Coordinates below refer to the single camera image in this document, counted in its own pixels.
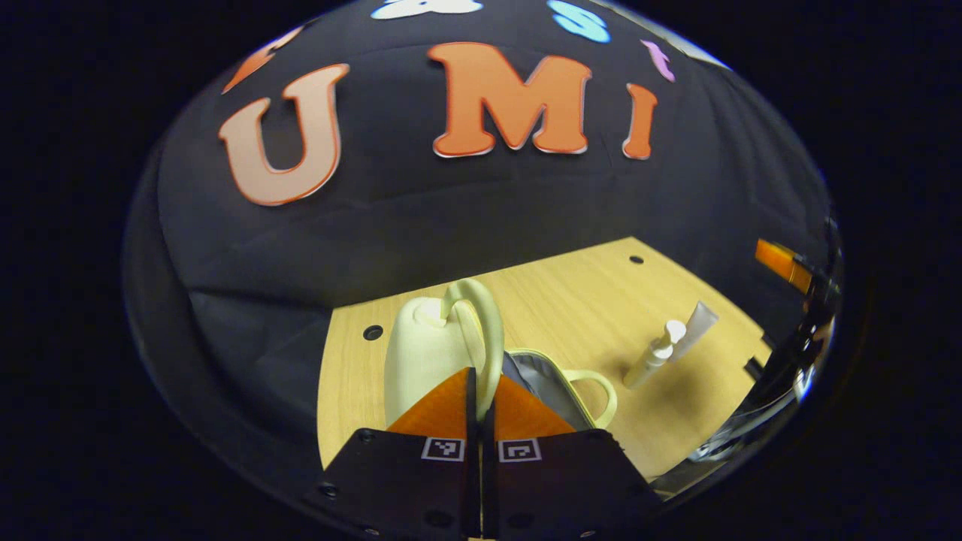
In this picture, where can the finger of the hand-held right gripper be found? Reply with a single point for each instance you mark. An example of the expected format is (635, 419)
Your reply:
(782, 263)

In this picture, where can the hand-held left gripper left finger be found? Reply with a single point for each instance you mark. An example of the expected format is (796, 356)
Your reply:
(406, 481)

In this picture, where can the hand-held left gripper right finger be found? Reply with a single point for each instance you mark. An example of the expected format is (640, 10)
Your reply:
(564, 481)

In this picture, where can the white squeeze tube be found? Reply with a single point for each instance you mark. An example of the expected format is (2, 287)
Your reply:
(697, 323)

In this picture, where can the white pump bottle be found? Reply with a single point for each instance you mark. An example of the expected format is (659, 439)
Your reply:
(650, 361)

